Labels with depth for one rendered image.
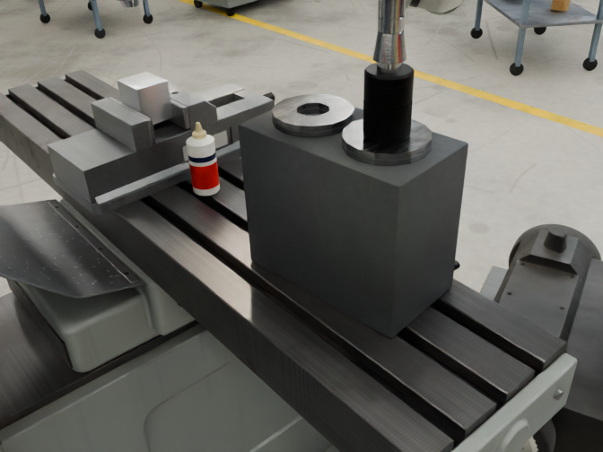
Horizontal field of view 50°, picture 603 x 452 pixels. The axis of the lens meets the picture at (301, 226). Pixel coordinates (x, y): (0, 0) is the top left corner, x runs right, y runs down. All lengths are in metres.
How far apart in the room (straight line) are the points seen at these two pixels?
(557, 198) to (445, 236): 2.21
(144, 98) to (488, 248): 1.76
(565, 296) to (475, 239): 1.22
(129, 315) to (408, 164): 0.51
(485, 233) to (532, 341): 1.89
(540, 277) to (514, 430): 0.76
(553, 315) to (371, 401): 0.73
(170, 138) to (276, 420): 0.63
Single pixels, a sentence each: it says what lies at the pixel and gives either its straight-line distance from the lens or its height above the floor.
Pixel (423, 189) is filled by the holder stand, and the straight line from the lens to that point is 0.62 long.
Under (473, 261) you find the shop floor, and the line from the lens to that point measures 2.43.
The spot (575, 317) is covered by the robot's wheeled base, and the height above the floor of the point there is 0.57.
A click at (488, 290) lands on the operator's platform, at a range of 1.65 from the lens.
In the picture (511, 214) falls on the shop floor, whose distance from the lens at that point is 2.74.
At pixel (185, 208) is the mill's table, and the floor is 0.93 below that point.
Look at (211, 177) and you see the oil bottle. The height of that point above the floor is 0.97.
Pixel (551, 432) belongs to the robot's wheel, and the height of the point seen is 0.54.
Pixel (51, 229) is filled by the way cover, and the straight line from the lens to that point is 1.08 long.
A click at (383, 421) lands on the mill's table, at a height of 0.93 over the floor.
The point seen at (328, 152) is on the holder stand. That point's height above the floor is 1.12.
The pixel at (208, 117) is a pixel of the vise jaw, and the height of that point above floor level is 1.01.
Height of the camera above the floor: 1.41
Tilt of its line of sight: 33 degrees down
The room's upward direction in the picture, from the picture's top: 2 degrees counter-clockwise
